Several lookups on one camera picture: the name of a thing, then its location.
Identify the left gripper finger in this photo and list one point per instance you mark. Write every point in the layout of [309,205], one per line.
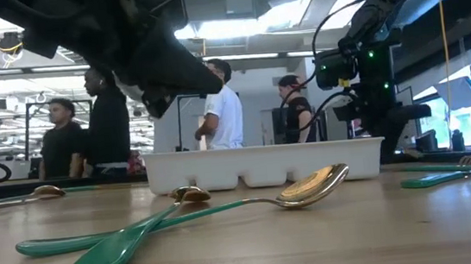
[182,76]
[159,106]

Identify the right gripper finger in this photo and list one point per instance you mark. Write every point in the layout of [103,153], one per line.
[392,138]

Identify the white cutlery organizer tray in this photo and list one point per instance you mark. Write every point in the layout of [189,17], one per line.
[264,164]

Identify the black desk device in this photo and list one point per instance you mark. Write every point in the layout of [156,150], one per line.
[427,141]

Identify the person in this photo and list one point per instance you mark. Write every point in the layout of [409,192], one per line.
[225,115]
[61,144]
[298,113]
[106,122]

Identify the black bottle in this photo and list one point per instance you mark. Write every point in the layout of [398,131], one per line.
[458,141]

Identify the long ceiling light tube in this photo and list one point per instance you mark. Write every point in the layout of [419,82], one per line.
[245,56]

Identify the white paper sheet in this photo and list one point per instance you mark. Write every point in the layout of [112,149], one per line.
[459,93]

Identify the gray ceiling box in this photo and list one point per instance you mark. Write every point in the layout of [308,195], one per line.
[240,0]

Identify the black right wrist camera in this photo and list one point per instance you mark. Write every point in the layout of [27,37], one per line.
[333,70]

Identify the gray wall vent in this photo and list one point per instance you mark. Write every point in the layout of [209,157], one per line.
[277,80]

